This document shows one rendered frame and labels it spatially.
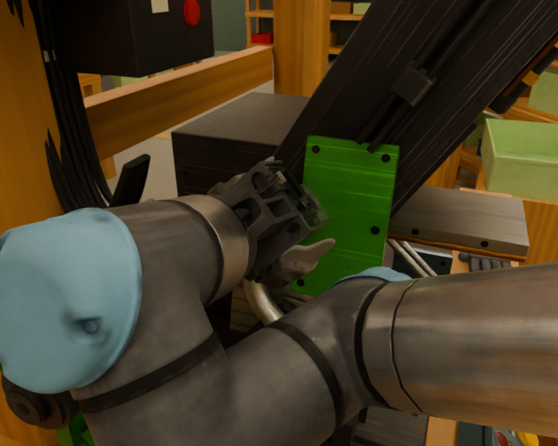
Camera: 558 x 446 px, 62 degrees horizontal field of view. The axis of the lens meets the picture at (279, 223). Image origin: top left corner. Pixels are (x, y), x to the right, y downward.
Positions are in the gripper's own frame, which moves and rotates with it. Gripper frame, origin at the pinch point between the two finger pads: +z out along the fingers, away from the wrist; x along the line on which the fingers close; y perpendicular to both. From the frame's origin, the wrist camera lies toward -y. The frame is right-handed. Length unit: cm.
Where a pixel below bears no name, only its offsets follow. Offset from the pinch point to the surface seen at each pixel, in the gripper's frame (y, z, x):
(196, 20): 4.9, 4.8, 26.8
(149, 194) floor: -167, 246, 102
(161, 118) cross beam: -17.6, 27.7, 32.1
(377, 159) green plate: 11.9, 7.9, -0.5
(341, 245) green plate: 1.8, 8.6, -6.3
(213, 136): -5.8, 13.5, 17.5
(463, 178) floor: 14, 359, -27
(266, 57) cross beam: -4, 74, 46
